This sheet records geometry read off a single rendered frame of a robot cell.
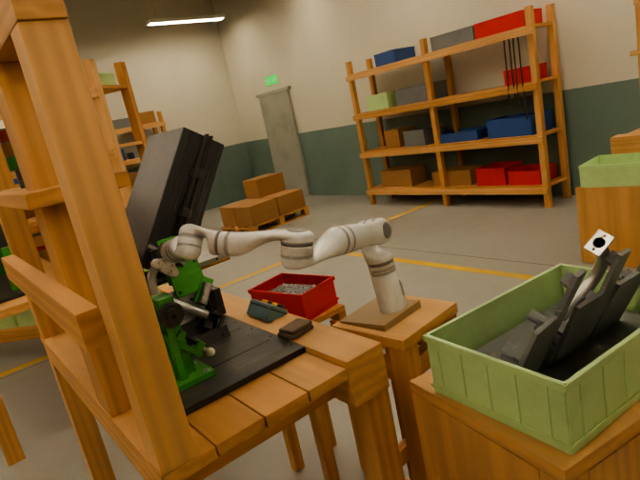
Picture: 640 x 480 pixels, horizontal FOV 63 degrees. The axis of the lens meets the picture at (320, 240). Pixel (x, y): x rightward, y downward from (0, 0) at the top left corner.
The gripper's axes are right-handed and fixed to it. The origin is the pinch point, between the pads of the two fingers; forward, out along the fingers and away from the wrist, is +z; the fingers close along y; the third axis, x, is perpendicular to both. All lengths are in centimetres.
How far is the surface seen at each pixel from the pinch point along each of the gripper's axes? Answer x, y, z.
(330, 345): 11, -50, -39
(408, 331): -3, -73, -45
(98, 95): -148, 55, 218
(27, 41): -5, 52, -75
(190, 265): -3.5, -10.8, 2.8
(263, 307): -0.9, -40.9, -1.5
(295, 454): 41, -105, 50
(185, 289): 4.8, -12.9, 2.8
